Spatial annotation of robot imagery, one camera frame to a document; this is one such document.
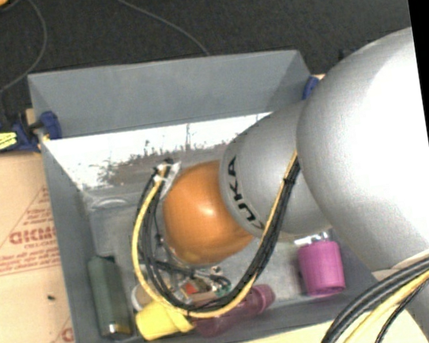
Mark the yellow cup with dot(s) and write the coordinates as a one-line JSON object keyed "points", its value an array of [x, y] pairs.
{"points": [[159, 322]]}

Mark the white round object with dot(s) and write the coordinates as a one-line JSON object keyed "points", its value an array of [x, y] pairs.
{"points": [[138, 296]]}

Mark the clear glass cup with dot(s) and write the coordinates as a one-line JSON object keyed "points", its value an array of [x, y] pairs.
{"points": [[107, 226]]}

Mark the pink clear plastic bottle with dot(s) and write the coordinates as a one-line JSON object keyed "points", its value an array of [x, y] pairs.
{"points": [[236, 317]]}

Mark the magenta cup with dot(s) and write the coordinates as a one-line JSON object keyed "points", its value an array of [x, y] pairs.
{"points": [[321, 268]]}

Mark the brown cardboard board red print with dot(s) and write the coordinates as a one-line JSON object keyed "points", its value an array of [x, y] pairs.
{"points": [[26, 298]]}

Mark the grey metal bin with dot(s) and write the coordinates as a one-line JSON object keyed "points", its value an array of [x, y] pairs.
{"points": [[171, 93]]}

